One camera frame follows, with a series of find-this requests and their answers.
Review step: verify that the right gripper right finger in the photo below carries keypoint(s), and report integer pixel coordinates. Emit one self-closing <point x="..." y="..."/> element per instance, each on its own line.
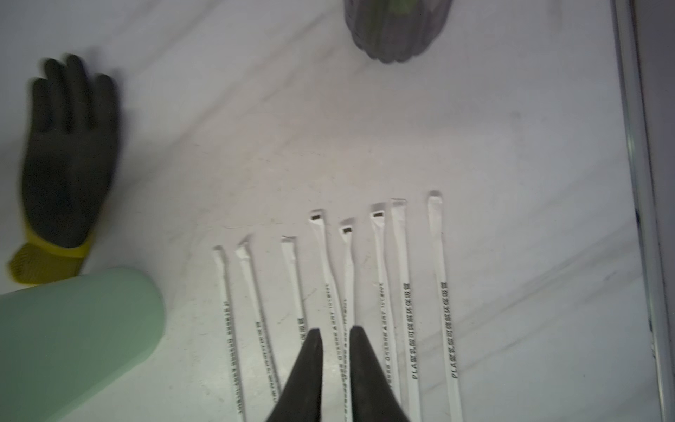
<point x="372" y="397"/>

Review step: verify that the black yellow work glove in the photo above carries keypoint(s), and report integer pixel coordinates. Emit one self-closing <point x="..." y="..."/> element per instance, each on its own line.
<point x="72" y="151"/>

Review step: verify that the purple glass vase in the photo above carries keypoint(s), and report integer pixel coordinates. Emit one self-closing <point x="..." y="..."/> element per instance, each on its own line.
<point x="395" y="31"/>

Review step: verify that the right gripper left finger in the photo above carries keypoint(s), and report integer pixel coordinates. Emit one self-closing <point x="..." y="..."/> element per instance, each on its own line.
<point x="301" y="399"/>

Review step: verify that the green storage cup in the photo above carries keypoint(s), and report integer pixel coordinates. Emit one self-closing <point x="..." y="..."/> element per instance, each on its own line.
<point x="63" y="342"/>

